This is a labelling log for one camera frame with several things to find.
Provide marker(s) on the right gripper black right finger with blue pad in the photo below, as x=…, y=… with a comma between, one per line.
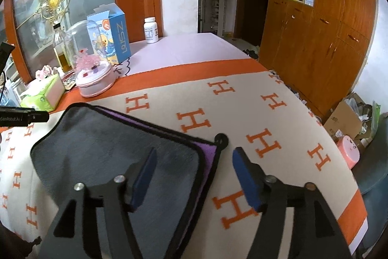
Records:
x=296, y=221

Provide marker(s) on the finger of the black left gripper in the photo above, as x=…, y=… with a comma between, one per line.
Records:
x=37, y=116

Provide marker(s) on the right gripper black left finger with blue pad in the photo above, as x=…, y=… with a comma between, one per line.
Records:
x=74, y=230

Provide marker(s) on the purple grey microfibre towel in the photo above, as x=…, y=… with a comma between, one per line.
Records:
x=92, y=144

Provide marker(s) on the green tissue pack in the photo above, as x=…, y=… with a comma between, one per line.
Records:
x=43, y=94

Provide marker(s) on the glass oil bottle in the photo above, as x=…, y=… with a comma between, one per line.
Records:
x=60, y=49

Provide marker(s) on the glass dome pink ornament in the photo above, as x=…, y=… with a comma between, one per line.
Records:
x=86, y=54

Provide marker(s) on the orange white H-pattern blanket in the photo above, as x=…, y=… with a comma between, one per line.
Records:
x=239, y=98

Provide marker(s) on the pink round container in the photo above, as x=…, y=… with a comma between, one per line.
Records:
x=349, y=151

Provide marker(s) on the brown cardboard box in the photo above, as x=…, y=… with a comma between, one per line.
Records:
x=352, y=117

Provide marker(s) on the blue cardboard box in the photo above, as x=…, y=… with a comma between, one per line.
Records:
x=113, y=32

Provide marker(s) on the white pill bottle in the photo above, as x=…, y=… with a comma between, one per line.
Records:
x=151, y=30

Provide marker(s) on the wooden cabinet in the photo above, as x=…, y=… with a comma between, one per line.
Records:
x=318, y=50

